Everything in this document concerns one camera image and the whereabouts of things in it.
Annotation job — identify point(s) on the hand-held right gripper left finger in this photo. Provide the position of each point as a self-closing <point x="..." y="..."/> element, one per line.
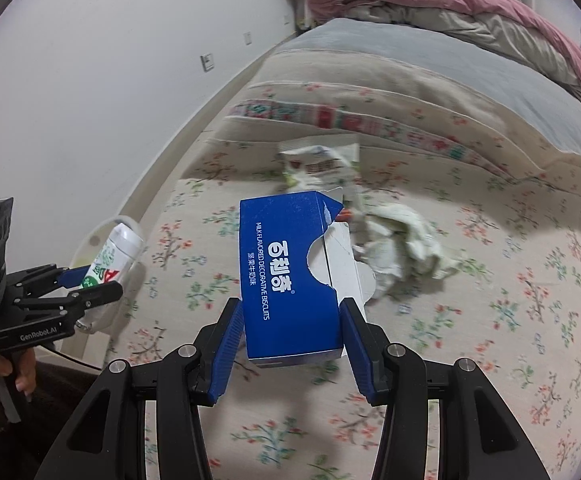
<point x="225" y="347"/>

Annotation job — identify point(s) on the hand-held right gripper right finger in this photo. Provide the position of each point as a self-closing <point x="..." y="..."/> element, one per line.
<point x="358" y="352"/>

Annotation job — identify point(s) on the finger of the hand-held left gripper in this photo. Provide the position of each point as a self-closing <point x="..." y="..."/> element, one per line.
<point x="73" y="275"/>
<point x="95" y="294"/>

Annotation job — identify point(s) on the white plastic basin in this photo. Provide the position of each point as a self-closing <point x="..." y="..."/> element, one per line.
<point x="101" y="317"/>

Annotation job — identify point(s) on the white plastic bottle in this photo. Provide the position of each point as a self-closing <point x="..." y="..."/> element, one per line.
<point x="115" y="255"/>

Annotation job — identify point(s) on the blue biscuit box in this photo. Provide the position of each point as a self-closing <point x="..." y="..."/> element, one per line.
<point x="280" y="280"/>

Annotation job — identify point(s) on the floral covered bed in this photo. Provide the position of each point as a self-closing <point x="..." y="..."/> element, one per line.
<point x="470" y="310"/>

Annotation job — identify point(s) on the crumpled white tissue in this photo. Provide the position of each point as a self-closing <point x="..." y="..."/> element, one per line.
<point x="410" y="240"/>

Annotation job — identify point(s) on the orange peel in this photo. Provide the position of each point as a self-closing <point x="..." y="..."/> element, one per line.
<point x="346" y="215"/>

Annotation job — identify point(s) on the white snack wrapper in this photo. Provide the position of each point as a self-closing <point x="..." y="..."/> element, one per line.
<point x="320" y="165"/>

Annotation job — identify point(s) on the grey blanket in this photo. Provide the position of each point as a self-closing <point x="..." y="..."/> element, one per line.
<point x="395" y="55"/>

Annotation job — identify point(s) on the dark-framed wall socket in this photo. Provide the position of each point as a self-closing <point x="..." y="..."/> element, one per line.
<point x="208" y="62"/>

